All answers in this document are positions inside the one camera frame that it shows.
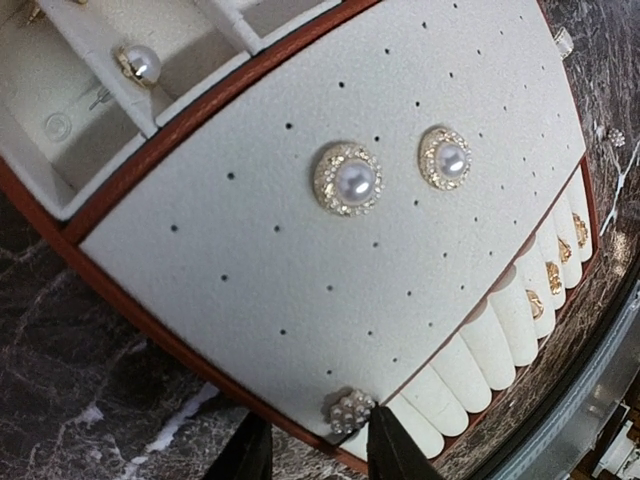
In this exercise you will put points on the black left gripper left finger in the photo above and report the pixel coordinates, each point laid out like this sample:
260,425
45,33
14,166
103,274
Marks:
248,454

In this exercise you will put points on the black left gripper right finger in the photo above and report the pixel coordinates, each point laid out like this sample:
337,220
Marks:
391,452

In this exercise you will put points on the loose pearl earring in compartment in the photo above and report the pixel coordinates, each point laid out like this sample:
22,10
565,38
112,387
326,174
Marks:
139,64

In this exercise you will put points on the pearl earring on tray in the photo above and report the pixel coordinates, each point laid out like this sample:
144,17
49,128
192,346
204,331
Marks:
347,180
444,158

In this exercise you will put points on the brown jewelry tray insert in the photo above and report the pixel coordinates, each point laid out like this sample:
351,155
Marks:
189,206

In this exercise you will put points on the small silver earrings on table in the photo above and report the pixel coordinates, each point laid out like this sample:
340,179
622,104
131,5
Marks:
616,137

